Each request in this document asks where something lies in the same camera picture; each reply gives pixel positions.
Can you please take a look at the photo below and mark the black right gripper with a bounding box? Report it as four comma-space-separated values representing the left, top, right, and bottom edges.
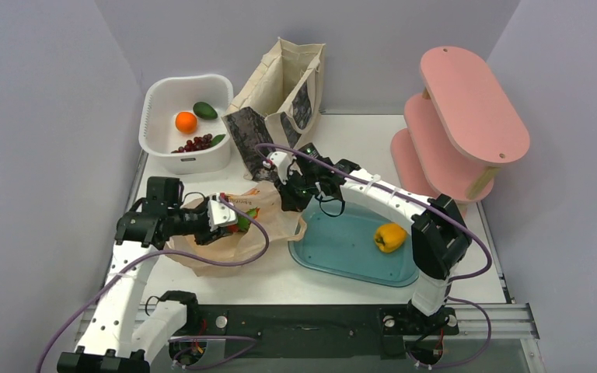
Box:
276, 168, 319, 213

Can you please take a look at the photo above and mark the orange plastic grocery bag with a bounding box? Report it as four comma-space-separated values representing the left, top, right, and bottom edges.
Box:
167, 181, 307, 277

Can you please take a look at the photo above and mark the green avocado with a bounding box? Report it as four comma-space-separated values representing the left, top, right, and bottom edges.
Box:
193, 101, 219, 120

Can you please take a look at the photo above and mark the red chili pepper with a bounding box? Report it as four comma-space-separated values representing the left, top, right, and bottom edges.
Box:
226, 207, 260, 234

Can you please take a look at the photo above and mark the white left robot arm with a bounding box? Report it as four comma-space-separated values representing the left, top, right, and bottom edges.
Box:
56, 176, 237, 372

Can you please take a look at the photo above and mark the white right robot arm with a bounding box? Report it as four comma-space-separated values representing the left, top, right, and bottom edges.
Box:
264, 144, 473, 333

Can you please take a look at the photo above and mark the canvas tote bag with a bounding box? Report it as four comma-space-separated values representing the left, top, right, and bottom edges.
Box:
222, 39, 326, 181

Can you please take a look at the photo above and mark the red grape bunch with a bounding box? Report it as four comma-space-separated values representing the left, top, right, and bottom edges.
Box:
171, 133, 225, 153

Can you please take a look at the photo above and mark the teal plastic tray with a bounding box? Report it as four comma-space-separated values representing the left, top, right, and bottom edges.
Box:
288, 200, 419, 288

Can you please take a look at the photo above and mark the orange fruit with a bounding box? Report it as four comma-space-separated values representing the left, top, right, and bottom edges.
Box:
175, 111, 198, 134

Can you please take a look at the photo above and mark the yellow bell pepper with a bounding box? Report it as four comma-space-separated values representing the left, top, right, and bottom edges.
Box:
374, 223, 409, 253

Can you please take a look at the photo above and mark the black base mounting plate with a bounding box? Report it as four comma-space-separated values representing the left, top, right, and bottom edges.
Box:
169, 305, 459, 367

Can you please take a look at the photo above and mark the white plastic basket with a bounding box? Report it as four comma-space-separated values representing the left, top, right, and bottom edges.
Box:
138, 74, 233, 175

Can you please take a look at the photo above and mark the pink three-tier shelf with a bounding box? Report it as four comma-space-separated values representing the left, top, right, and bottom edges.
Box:
390, 46, 530, 213

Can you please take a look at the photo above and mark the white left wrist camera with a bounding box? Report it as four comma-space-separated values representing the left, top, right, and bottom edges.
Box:
207, 194, 238, 231

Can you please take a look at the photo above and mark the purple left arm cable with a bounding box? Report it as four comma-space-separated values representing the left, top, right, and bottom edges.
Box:
34, 194, 271, 373

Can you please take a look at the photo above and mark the aluminium frame rail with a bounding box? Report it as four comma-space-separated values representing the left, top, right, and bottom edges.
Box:
446, 203, 546, 372

